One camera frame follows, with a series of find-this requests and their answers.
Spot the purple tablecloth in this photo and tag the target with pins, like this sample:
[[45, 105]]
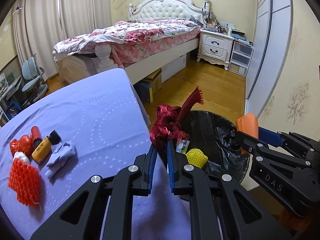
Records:
[[105, 121]]

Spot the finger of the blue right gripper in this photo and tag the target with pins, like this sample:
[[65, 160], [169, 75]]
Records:
[[269, 137], [246, 142]]

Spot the white desk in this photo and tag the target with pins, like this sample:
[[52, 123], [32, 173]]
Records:
[[8, 93]]

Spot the clear plastic drawer unit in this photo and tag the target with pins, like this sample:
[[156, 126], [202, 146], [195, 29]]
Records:
[[241, 57]]

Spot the black bin liner bag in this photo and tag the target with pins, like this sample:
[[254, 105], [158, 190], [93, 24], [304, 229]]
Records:
[[225, 139]]

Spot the white bed frame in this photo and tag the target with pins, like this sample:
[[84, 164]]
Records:
[[78, 67]]

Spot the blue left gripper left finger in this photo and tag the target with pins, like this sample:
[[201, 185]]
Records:
[[151, 162]]

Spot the cardboard box under bed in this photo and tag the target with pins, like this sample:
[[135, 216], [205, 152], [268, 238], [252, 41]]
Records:
[[154, 80]]

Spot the black trash bin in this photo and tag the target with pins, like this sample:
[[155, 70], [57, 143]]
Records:
[[215, 142]]

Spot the blue yellow box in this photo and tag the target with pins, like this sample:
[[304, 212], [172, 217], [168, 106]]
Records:
[[144, 91]]

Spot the blue grey desk chair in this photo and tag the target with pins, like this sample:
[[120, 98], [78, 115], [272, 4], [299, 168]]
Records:
[[35, 88]]

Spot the white tufted headboard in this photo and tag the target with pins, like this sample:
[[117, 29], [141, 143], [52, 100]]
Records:
[[169, 9]]

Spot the pink floral quilt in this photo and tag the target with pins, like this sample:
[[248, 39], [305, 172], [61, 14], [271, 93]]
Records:
[[130, 42]]

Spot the white tissue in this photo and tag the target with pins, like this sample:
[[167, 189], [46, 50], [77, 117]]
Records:
[[60, 156]]

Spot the white box under bed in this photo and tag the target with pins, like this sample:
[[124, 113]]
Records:
[[173, 67]]

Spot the printed snack wrapper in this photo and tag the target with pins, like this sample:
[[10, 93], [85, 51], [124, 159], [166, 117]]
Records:
[[182, 146]]

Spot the white sliding wardrobe door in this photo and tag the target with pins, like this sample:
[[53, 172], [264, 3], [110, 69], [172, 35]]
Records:
[[273, 28]]

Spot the dark red ribbon bundle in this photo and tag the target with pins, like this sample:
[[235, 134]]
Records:
[[169, 121]]

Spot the red plastic bag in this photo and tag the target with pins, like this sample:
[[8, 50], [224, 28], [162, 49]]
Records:
[[24, 145]]

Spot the white nightstand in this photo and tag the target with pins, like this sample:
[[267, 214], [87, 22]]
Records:
[[215, 48]]

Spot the white round wad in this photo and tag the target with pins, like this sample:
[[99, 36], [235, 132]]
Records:
[[22, 157]]

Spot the beige curtains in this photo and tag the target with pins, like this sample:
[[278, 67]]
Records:
[[40, 24]]

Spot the nightstand clutter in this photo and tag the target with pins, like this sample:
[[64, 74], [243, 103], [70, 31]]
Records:
[[212, 24]]

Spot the orange foam fruit net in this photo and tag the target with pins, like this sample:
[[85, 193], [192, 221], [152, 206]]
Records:
[[24, 179]]

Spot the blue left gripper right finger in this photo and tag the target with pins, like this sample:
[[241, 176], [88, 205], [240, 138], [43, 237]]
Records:
[[170, 161]]

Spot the yellow foam fruit net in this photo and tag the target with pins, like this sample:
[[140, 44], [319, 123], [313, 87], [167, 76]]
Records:
[[196, 157]]

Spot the red thread spool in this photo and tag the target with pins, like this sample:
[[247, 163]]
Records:
[[36, 136]]

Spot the blue bin under desk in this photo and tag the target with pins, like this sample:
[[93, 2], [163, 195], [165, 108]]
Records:
[[13, 110]]

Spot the yellow bottle black cap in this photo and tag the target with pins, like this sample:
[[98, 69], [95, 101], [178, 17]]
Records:
[[44, 148]]

